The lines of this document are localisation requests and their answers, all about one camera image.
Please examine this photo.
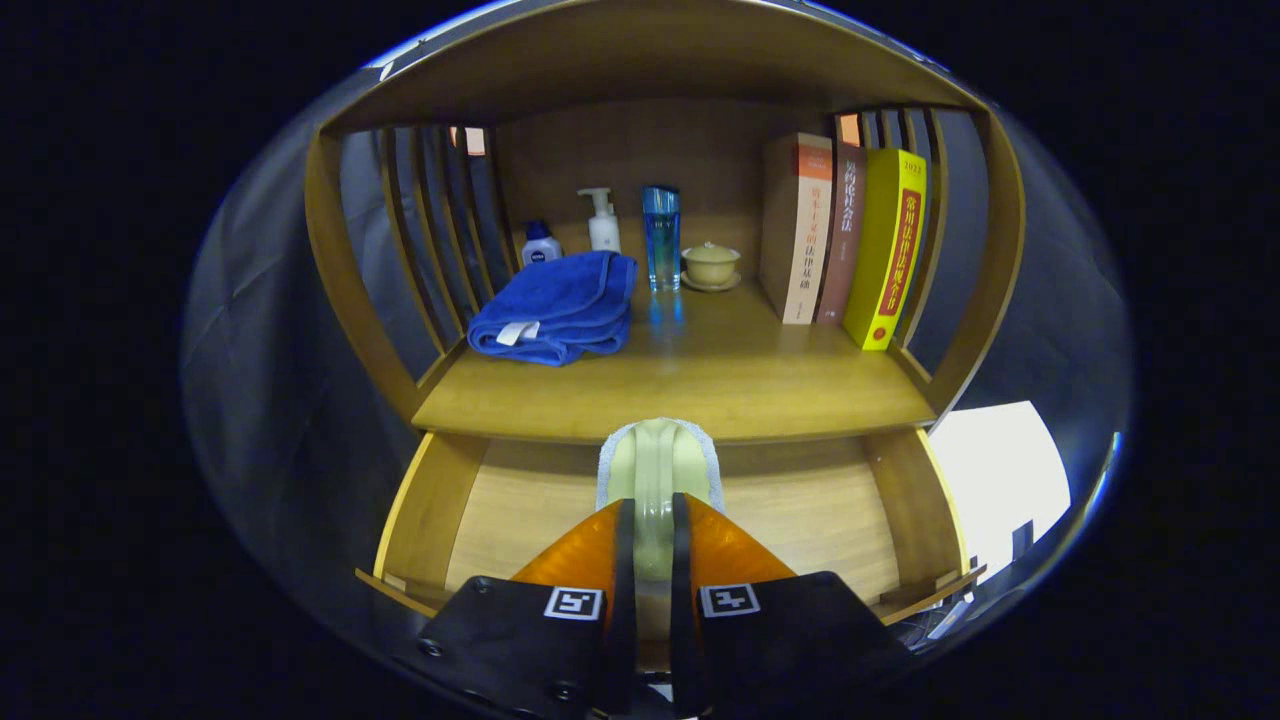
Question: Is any white pump bottle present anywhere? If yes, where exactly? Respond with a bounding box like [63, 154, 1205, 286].
[577, 187, 622, 254]

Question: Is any tall blue glass bottle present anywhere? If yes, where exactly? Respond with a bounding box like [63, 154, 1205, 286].
[641, 186, 682, 293]

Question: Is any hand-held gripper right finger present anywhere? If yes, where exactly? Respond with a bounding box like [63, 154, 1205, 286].
[670, 492, 911, 720]

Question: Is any folded blue towel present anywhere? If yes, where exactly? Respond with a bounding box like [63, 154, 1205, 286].
[467, 251, 639, 367]

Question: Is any brown book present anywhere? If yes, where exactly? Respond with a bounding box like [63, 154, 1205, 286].
[815, 140, 868, 325]

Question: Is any yellow handled scrub brush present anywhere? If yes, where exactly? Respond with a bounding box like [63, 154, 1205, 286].
[597, 418, 724, 586]

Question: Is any small white bottle blue cap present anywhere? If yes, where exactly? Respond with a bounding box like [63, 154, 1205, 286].
[521, 220, 563, 267]

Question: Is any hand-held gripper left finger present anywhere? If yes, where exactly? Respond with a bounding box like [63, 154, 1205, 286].
[415, 497, 638, 720]

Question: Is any wooden cabinet with slatted shelf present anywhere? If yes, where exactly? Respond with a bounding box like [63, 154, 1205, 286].
[305, 0, 1026, 641]

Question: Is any wooden drawer with black knob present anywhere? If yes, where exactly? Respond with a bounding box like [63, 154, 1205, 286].
[355, 430, 986, 671]

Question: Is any lidded ceramic tea cup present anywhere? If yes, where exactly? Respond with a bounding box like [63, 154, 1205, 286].
[681, 241, 743, 293]

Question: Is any yellow book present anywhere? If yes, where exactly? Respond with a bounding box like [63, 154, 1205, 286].
[843, 148, 928, 351]

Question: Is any beige book with orange band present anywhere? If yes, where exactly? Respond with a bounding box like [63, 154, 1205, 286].
[758, 133, 834, 325]

